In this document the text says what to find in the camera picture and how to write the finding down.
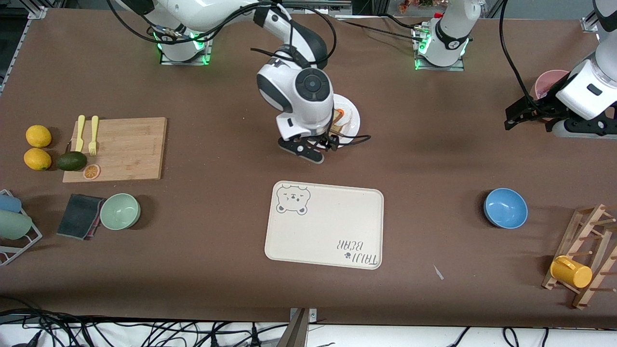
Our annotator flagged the white round plate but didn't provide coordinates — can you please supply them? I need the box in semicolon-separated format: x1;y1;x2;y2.
333;94;361;148

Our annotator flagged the pink bowl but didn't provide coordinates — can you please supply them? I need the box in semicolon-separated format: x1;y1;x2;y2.
534;70;572;102

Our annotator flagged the cream tray with bear print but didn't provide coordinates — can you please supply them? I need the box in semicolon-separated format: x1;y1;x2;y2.
264;180;385;270

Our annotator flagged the blue bowl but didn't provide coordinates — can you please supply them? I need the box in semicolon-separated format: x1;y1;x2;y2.
483;187;529;229

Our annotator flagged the wooden cup rack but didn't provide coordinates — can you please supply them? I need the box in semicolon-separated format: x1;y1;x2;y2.
541;203;617;310

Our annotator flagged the wooden cutting board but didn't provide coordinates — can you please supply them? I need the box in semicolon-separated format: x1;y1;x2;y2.
63;117;168;183

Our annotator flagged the yellow cup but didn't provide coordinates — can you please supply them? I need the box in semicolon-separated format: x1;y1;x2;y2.
550;255;593;289

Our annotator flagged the mint green bowl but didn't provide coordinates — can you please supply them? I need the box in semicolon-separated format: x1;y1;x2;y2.
99;193;141;231

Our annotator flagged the yellow plastic fork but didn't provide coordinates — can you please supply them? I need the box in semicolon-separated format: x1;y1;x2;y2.
88;115;99;156

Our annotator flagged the green avocado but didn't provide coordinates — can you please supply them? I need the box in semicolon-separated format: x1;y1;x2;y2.
56;151;88;172

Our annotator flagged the dark grey folded cloth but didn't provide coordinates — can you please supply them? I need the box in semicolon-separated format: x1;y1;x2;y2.
56;193;105;240

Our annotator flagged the yellow lemon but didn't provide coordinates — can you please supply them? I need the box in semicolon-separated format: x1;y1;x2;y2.
24;147;52;171
26;125;53;148

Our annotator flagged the blue cup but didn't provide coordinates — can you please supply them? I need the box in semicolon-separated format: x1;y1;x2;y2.
0;193;23;214

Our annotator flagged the sage green cup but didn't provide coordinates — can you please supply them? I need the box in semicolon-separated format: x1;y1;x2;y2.
0;210;33;240

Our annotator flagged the black camera cable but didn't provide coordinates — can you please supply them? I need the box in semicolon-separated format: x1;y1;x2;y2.
499;0;543;114
106;0;372;147

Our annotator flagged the aluminium frame post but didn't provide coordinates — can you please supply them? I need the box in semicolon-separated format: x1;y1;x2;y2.
581;10;601;33
0;6;47;94

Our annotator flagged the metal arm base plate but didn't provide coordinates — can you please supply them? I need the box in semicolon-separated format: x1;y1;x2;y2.
159;20;214;66
414;24;466;72

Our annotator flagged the aluminium frame beam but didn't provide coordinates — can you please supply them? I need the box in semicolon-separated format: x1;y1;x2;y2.
243;0;391;15

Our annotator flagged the black power cable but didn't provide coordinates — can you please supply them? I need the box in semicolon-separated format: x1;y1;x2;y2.
335;18;427;41

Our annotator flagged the metal bracket with post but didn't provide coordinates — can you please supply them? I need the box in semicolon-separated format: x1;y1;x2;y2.
277;307;318;347

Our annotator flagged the black cable bundle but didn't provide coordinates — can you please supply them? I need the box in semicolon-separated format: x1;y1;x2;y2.
0;308;290;347

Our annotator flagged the white wire rack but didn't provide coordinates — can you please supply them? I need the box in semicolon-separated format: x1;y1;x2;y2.
0;189;43;267

